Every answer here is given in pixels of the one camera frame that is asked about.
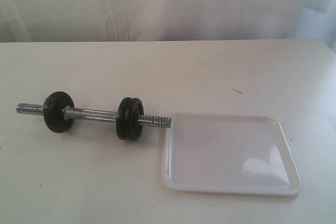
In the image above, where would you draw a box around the chrome threaded dumbbell bar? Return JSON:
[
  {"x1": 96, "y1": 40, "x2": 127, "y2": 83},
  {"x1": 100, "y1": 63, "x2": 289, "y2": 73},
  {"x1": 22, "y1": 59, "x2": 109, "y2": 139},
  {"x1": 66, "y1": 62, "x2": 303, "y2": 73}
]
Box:
[{"x1": 16, "y1": 103, "x2": 172, "y2": 129}]

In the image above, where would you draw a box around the black weight plate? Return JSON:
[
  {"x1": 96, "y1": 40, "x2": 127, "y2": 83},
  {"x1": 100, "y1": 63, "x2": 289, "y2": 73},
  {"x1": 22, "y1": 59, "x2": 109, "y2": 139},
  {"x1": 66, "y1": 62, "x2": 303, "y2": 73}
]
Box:
[
  {"x1": 115, "y1": 97, "x2": 131, "y2": 140},
  {"x1": 124, "y1": 98, "x2": 144, "y2": 141}
]

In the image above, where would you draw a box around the black weight plate end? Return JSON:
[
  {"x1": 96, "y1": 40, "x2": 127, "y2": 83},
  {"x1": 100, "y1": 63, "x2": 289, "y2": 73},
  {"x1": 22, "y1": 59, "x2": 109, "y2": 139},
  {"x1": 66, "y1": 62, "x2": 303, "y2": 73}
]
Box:
[{"x1": 43, "y1": 91, "x2": 75, "y2": 133}]

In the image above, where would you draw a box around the white backdrop curtain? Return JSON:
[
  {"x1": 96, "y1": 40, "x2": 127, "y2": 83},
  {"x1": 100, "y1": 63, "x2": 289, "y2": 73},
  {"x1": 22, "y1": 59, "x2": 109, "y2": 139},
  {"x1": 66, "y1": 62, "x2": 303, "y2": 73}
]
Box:
[{"x1": 1, "y1": 0, "x2": 335, "y2": 42}]

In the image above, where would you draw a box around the white plastic tray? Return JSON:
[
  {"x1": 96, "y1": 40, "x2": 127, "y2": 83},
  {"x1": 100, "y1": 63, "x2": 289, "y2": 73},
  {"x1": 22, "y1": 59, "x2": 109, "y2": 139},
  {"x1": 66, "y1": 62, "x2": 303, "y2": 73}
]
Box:
[{"x1": 162, "y1": 114, "x2": 301, "y2": 196}]

